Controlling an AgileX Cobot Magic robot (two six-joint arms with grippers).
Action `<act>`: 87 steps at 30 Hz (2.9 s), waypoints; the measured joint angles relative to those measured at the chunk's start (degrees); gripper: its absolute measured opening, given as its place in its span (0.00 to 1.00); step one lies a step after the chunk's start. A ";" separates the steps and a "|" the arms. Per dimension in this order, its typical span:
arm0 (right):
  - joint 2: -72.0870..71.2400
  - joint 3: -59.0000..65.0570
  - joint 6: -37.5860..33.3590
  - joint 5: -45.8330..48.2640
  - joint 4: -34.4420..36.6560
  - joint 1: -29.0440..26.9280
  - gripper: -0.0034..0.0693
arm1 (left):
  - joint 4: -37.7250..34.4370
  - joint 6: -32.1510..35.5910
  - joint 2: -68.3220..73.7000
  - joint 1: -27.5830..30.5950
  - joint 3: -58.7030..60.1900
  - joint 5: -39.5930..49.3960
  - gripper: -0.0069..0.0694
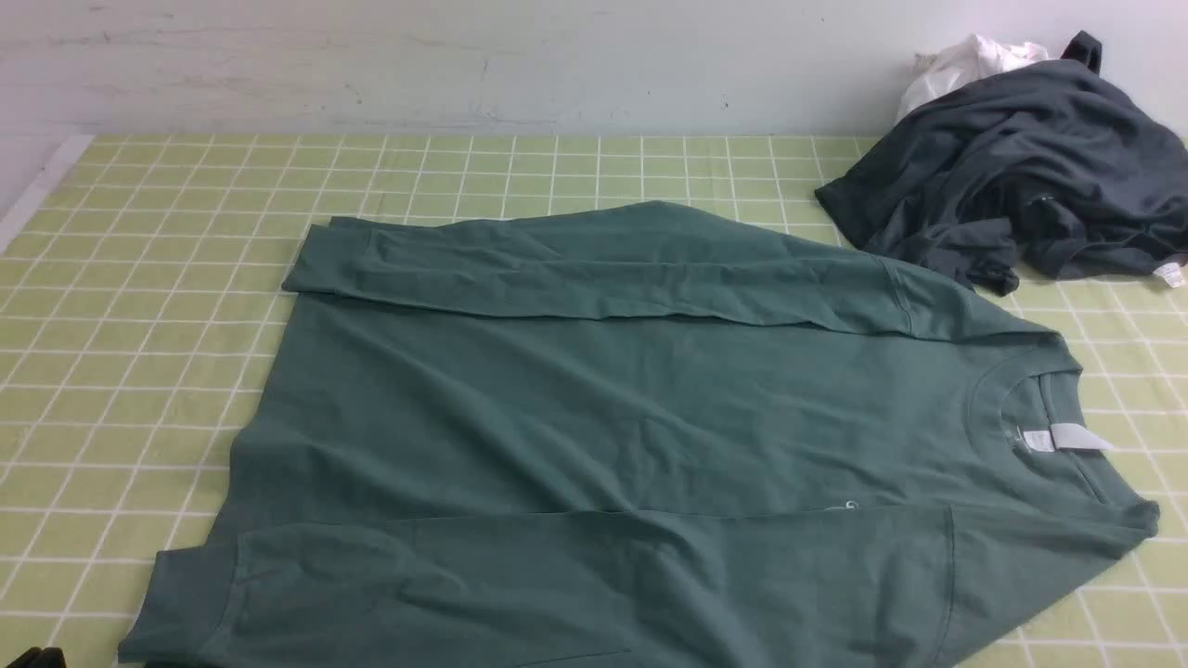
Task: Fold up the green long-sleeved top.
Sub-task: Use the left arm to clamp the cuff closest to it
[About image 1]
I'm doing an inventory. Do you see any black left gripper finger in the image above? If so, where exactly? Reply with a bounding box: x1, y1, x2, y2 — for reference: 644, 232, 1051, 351
6, 647, 67, 668

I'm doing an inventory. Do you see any green long-sleeved shirt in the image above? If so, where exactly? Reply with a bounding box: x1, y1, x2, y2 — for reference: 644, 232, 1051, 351
118, 201, 1161, 667

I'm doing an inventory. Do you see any dark grey crumpled shirt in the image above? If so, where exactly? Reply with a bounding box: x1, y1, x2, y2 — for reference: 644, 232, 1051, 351
815, 32, 1187, 295

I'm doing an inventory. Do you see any green checkered tablecloth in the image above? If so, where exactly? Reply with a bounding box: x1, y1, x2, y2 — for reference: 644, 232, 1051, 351
1, 136, 1187, 667

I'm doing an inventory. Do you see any white crumpled cloth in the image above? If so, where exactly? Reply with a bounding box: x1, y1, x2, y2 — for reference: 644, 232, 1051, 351
896, 34, 1053, 122

